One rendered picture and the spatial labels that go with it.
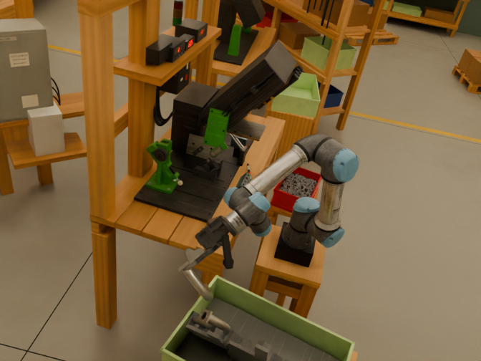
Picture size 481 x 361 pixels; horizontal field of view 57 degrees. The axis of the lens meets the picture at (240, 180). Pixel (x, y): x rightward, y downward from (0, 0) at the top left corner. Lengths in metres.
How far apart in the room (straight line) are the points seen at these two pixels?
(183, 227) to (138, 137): 0.54
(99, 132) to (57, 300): 1.42
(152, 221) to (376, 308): 1.81
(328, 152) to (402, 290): 2.08
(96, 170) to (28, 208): 1.73
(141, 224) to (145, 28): 0.92
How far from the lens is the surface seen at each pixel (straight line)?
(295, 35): 5.33
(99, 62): 1.85
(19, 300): 3.15
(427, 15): 10.97
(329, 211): 1.89
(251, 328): 1.93
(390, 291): 3.56
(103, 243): 2.39
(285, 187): 2.63
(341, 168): 1.68
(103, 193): 2.17
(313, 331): 1.89
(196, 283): 1.52
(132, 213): 2.30
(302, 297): 2.27
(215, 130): 2.49
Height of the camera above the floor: 2.38
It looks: 35 degrees down
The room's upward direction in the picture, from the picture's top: 11 degrees clockwise
